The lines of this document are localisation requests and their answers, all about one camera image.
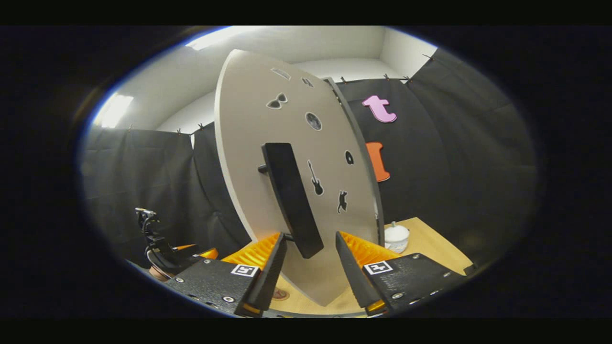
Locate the small white lidded jar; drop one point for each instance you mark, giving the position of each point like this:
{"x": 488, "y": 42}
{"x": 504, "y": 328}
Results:
{"x": 397, "y": 236}

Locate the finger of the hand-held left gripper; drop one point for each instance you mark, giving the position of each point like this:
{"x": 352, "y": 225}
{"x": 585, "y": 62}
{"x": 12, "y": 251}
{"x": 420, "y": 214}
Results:
{"x": 185, "y": 247}
{"x": 208, "y": 254}

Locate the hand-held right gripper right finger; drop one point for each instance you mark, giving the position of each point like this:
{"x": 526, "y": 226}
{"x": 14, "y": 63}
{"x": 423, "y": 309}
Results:
{"x": 351, "y": 272}

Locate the beige cabinet door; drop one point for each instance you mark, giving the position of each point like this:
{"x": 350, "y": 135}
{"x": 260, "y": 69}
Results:
{"x": 248, "y": 143}

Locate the black table clamp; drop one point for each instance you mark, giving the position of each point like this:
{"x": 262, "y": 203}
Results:
{"x": 470, "y": 269}

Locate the black backdrop cloth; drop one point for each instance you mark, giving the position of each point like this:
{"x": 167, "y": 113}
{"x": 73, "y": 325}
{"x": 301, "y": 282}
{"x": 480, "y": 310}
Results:
{"x": 454, "y": 167}

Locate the grey cabinet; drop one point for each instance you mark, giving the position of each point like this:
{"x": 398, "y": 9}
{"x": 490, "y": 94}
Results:
{"x": 379, "y": 224}

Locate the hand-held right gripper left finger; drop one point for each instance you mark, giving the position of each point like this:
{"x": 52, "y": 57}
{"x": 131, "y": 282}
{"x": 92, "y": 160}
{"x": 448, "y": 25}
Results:
{"x": 272, "y": 277}

